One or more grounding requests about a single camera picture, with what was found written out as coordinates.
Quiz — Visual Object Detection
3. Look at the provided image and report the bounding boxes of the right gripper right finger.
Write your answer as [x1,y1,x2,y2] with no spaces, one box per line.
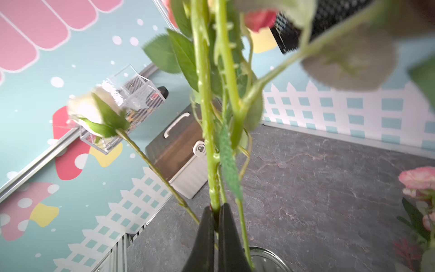
[218,203,251,272]

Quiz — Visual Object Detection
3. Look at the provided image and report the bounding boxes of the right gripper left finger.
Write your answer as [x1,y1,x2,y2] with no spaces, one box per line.
[182,207,215,272]

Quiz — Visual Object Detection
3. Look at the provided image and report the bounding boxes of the clear glass vase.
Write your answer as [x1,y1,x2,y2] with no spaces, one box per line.
[250,247,292,272]

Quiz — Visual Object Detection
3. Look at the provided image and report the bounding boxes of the pink rose stem bunch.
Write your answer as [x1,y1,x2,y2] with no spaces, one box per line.
[394,166,435,272]

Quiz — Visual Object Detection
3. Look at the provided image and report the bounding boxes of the brown lidded storage box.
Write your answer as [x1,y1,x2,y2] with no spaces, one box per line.
[145,106,208,199]

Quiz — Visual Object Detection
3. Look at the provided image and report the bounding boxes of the black tape roll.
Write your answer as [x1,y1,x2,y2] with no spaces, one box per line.
[146,86,169,108]

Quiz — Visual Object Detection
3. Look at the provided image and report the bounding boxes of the white rose stem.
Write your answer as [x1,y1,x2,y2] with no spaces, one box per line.
[68,86,199,224]

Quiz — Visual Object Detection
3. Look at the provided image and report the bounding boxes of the tall pink carnation stem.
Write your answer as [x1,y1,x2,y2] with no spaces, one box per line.
[142,0,279,213]

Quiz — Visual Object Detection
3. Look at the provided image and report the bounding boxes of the white blue flower stem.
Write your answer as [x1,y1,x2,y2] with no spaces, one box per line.
[217,0,435,269]

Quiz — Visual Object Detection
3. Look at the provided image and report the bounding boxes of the clear wire wall basket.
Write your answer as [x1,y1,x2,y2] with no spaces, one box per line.
[80,66,165,155]

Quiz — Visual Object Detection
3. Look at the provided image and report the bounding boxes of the black wire mesh basket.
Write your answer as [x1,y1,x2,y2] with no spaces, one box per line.
[270,0,371,54]

